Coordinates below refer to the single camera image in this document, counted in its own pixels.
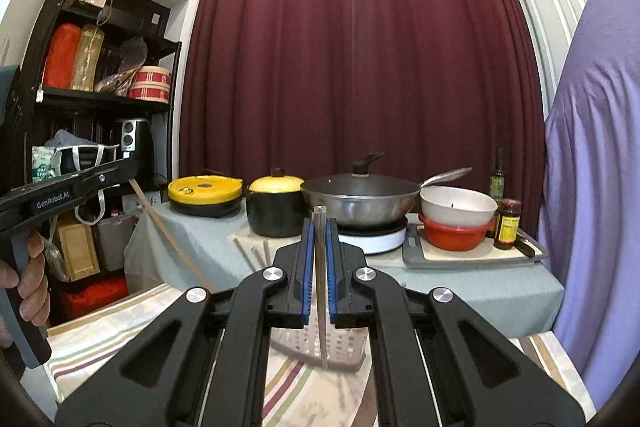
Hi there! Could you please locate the brown wooden chopstick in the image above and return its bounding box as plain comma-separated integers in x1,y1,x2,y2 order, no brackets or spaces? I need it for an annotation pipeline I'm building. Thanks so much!
130,178,215,294
313,205,331,370

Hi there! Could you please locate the red striped round box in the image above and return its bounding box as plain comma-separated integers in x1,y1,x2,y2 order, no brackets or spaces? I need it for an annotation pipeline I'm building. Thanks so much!
127,66,173,102

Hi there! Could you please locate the black pot with yellow lid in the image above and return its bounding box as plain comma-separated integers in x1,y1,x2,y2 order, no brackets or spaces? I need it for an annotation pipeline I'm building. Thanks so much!
245,168,306,238

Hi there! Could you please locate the steel wok with lid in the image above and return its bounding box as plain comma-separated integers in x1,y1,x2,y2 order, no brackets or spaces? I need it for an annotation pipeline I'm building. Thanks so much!
300,152,473,230

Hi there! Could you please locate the person's left hand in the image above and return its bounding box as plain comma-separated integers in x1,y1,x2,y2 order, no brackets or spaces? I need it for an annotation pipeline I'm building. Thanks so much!
0,229,52,348

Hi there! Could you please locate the green and white packet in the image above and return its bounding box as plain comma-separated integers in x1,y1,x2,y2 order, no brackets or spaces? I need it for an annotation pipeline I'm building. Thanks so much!
32,146,61,182

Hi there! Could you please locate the dark plastic bag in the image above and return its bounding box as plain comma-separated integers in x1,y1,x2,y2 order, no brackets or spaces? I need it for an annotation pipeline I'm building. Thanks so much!
95,37,148,96

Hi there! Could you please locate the black bag with white straps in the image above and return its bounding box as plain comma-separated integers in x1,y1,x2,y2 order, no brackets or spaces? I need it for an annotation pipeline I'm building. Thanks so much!
32,129,121,228

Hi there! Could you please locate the yellow and black electric griddle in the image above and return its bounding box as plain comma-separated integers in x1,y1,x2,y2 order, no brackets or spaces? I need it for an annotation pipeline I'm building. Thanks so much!
167,174,245,219

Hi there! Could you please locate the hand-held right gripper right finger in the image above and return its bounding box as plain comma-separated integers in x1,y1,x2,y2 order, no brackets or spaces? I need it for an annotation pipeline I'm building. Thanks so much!
325,218,586,427

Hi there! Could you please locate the red bowl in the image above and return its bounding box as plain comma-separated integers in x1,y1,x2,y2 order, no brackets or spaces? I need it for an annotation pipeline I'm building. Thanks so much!
419,213,493,252

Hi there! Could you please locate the dark oil bottle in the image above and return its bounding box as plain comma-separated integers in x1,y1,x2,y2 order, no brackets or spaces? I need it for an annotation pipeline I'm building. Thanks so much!
489,147,506,202

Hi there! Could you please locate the white induction cooker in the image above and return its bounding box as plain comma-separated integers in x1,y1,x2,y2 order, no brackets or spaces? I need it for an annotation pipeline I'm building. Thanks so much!
336,217,408,255

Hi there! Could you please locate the grey-green tablecloth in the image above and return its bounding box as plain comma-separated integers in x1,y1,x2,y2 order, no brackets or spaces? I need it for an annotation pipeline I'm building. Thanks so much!
124,199,566,340

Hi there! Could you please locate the purple cloth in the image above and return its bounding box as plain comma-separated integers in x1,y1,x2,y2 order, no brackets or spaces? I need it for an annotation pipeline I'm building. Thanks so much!
537,0,640,413

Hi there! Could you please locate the black shelf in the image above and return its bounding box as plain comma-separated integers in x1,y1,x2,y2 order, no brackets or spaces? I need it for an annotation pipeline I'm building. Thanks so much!
22,0,183,323

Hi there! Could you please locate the red package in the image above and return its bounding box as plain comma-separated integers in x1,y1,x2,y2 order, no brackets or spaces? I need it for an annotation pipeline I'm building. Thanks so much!
42,24,81,88

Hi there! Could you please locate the grey tray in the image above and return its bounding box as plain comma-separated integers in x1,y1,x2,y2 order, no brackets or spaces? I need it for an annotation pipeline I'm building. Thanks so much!
402,224,551,269

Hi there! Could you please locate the sauce jar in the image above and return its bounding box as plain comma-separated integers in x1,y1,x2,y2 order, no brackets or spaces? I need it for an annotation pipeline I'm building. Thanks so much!
494,199,522,250

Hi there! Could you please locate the black air fryer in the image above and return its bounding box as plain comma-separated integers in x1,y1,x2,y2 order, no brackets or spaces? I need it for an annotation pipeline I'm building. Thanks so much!
116,118,155,172

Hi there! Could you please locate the white perforated utensil basket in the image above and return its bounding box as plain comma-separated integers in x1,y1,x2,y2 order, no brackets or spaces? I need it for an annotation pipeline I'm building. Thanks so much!
270,326,373,374

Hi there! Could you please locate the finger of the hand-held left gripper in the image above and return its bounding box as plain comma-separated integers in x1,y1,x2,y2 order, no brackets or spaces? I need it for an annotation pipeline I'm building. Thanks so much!
74,155,143,208

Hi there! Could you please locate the white bowl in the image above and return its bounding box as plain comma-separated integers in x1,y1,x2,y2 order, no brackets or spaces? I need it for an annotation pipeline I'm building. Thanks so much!
420,186,498,228

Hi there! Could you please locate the wooden box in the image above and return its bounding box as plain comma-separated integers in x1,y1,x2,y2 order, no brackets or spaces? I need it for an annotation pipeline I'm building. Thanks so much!
54,213,101,283

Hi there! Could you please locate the striped tablecloth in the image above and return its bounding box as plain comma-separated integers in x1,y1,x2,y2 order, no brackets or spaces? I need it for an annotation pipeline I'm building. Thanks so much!
47,282,596,427

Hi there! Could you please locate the clear golden package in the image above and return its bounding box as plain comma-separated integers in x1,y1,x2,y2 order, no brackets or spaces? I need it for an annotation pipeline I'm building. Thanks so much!
70,24,105,92

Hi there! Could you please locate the red cloth bundle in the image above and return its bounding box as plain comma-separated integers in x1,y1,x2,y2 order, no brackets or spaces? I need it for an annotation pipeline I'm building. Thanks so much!
52,274,130,325

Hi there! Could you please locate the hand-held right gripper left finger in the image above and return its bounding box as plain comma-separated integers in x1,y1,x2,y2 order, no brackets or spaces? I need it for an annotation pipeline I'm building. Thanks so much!
55,217,316,427

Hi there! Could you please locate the grey bin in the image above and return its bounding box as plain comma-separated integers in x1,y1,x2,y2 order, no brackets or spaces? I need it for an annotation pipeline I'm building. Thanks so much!
95,214,138,273

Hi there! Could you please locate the dark red curtain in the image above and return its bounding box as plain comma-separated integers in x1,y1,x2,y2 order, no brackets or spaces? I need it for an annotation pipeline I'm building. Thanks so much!
177,0,548,258

